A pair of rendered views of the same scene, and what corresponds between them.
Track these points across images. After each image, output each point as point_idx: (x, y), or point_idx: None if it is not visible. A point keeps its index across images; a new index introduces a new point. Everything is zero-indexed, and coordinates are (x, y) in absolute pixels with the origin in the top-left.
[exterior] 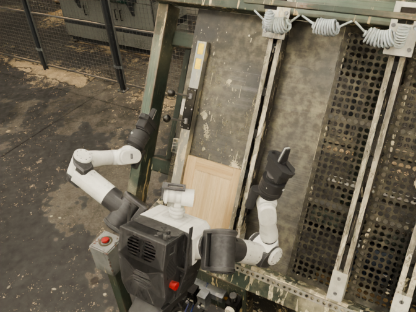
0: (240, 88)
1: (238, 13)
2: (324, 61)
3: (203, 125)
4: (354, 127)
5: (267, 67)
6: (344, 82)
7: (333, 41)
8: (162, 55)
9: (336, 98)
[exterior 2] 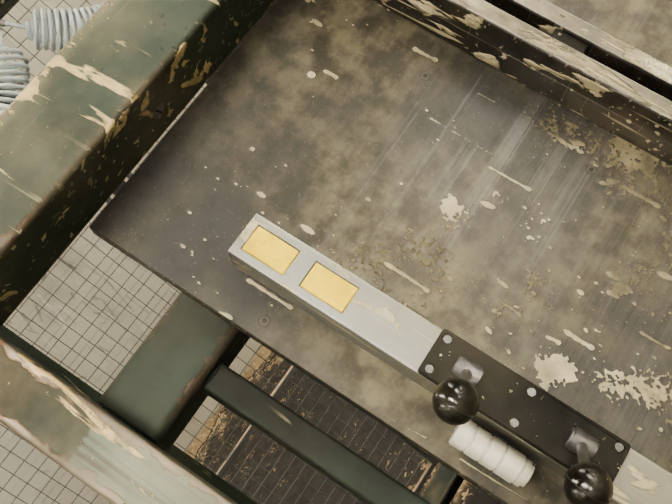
0: (497, 173)
1: (209, 85)
2: None
3: (602, 392)
4: (406, 451)
5: (481, 0)
6: (324, 389)
7: None
8: (190, 471)
9: (315, 490)
